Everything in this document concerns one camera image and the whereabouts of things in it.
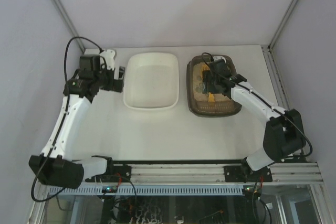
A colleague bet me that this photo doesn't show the yellow litter scoop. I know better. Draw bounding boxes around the yellow litter scoop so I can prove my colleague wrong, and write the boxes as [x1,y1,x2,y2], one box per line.
[201,63,215,103]

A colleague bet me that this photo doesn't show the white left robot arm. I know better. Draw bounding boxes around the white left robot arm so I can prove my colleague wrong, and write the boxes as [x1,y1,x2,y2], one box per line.
[28,49,125,189]

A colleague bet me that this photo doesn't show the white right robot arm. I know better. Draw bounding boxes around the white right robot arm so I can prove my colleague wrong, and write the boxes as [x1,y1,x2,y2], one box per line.
[202,57,310,172]

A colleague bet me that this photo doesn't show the brown litter box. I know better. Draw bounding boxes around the brown litter box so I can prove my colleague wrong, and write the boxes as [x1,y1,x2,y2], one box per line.
[186,53,242,118]

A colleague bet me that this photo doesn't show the white plastic tray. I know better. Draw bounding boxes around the white plastic tray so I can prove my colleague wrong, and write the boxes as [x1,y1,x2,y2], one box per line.
[123,52,179,110]

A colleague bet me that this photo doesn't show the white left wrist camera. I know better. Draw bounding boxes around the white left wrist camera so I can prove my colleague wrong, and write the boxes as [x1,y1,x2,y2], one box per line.
[99,49,116,70]

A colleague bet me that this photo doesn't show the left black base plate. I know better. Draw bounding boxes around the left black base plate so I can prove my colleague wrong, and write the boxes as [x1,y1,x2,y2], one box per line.
[85,156,132,183]

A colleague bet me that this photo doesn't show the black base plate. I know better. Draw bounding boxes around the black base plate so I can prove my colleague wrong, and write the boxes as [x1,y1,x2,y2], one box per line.
[224,159,273,183]
[85,156,132,183]

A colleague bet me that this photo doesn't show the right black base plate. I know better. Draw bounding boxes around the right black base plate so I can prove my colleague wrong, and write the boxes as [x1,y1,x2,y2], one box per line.
[224,159,273,183]

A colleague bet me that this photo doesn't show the aluminium rail frame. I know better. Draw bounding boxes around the aluminium rail frame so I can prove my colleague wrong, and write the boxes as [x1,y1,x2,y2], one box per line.
[34,163,323,199]

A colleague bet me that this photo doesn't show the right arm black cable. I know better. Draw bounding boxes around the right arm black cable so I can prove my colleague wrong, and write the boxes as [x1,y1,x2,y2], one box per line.
[201,52,313,158]

